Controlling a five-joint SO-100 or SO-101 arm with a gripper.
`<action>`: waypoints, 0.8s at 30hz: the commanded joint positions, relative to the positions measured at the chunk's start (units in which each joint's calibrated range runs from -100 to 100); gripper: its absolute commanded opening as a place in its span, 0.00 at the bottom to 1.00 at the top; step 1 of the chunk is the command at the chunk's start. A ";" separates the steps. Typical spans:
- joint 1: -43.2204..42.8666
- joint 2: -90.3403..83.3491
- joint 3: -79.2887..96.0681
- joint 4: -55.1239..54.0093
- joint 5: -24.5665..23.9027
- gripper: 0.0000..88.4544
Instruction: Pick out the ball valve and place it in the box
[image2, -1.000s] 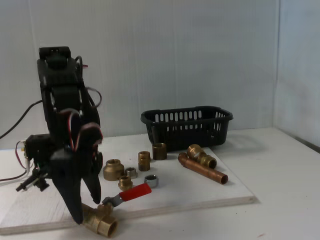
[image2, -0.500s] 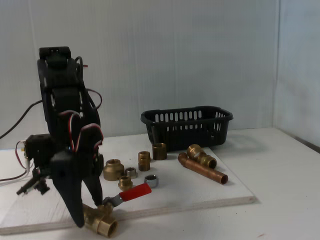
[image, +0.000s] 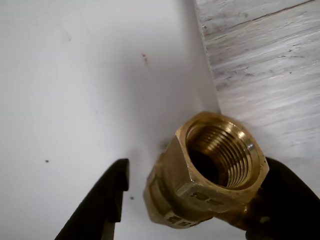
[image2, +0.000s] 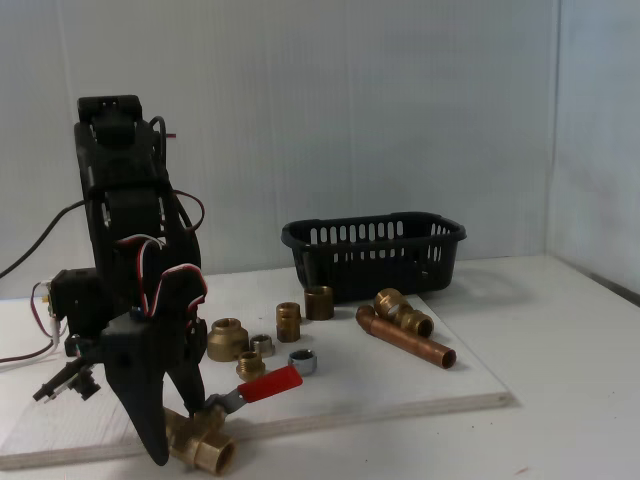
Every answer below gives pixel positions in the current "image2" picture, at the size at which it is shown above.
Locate brass ball valve red handle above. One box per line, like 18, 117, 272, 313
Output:
162, 364, 304, 474

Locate large brass reducer fitting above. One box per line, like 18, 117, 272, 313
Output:
205, 318, 250, 363

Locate small brass threaded fitting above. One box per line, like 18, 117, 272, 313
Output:
236, 350, 267, 384

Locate small silver hex bushing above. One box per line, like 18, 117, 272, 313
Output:
248, 333, 277, 359

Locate small controller circuit board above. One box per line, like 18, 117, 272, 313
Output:
41, 280, 57, 319

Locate brass hex nipple fitting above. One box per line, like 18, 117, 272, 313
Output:
275, 301, 302, 344

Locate chrome nut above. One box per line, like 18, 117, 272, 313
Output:
287, 348, 319, 377

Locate brass sleeve coupling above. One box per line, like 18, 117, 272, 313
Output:
304, 285, 335, 322

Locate white wooden board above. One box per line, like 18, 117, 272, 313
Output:
0, 272, 516, 471

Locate black slotted plastic basket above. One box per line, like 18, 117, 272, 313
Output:
281, 211, 468, 305

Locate brass compression coupling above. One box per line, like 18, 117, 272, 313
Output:
373, 287, 435, 339

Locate red white black servo cable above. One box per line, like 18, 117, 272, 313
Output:
115, 233, 209, 321

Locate black gripper camera module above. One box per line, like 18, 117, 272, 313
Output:
32, 357, 101, 401

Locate red and white base wires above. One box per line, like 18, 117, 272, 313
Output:
0, 282, 69, 374

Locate black power cable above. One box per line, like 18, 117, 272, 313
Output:
0, 199, 86, 280

